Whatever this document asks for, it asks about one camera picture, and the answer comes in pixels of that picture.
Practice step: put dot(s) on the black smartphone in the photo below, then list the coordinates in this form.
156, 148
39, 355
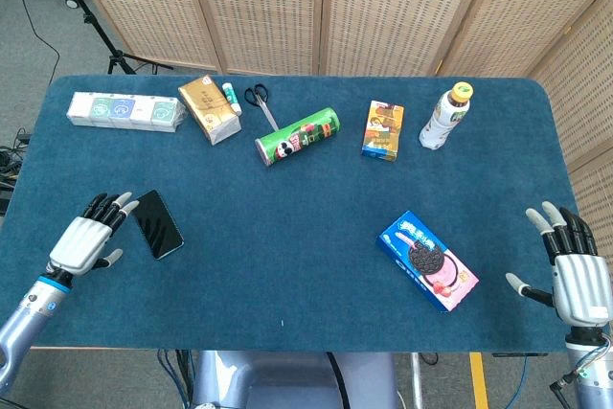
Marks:
157, 224

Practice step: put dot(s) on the gold tissue pack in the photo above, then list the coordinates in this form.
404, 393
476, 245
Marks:
208, 109

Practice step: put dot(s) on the blue Oreo cookie box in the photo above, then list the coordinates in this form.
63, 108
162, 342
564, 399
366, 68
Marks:
426, 260

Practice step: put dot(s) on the woven folding screen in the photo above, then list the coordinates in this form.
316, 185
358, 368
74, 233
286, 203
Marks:
364, 11

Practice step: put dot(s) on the orange and blue carton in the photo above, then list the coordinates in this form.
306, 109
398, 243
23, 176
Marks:
383, 130

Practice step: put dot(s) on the white pocket tissue multipack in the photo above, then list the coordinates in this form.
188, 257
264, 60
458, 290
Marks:
124, 111

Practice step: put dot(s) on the blue table mat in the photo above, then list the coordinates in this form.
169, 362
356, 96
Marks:
287, 236

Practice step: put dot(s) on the green Pringles can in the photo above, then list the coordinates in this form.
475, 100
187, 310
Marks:
298, 137

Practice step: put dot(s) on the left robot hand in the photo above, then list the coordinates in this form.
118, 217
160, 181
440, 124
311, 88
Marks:
81, 241

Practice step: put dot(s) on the black tripod stand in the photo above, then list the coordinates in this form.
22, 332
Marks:
103, 21

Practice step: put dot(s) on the white drink bottle yellow cap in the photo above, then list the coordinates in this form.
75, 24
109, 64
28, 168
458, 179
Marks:
445, 117

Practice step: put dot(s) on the white and green glue stick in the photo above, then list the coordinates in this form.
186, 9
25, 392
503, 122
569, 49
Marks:
231, 98

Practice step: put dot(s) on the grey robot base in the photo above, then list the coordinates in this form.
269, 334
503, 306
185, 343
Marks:
287, 380

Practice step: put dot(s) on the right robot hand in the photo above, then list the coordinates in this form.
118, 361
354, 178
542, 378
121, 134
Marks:
577, 279

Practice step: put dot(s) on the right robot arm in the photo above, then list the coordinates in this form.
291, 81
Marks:
590, 366

